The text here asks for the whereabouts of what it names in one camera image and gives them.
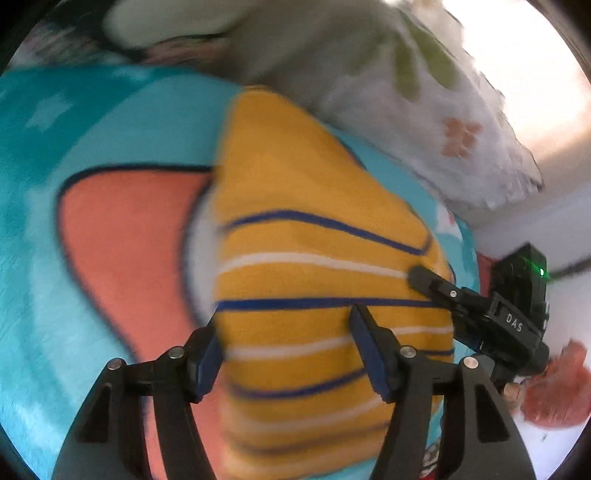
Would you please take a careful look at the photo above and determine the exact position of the yellow striped knit sweater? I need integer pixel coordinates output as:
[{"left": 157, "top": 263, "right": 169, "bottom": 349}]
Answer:
[{"left": 213, "top": 90, "right": 454, "bottom": 479}]

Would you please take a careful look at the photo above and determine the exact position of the red cloth item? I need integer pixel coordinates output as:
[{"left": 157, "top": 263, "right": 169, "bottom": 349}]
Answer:
[{"left": 475, "top": 253, "right": 591, "bottom": 430}]

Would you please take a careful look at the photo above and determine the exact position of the white leaf print pillow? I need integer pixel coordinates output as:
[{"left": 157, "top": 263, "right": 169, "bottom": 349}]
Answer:
[{"left": 223, "top": 1, "right": 543, "bottom": 210}]

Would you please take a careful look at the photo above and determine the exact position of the teal star fleece blanket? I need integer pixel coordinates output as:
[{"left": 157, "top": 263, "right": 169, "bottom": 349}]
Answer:
[{"left": 1, "top": 66, "right": 479, "bottom": 479}]

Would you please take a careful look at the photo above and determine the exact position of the white silhouette print pillow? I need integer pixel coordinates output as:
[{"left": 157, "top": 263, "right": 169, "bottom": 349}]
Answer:
[{"left": 102, "top": 0, "right": 263, "bottom": 48}]

